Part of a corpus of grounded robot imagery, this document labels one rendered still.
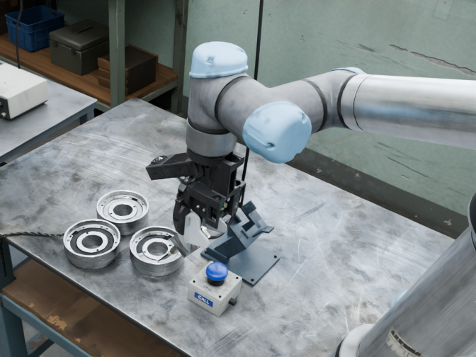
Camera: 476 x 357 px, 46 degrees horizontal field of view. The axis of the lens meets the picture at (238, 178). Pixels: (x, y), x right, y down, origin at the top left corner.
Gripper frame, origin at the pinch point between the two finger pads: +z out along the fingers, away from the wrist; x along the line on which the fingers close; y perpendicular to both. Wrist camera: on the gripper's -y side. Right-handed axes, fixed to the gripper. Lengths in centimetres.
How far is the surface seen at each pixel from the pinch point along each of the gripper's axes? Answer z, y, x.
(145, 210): 10.0, -18.7, 9.2
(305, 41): 29, -61, 160
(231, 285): 8.6, 7.7, 2.7
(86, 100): 24, -80, 49
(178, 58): 58, -127, 154
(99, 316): 37.9, -23.1, -0.5
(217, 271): 5.6, 5.3, 1.3
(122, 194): 9.8, -25.6, 9.5
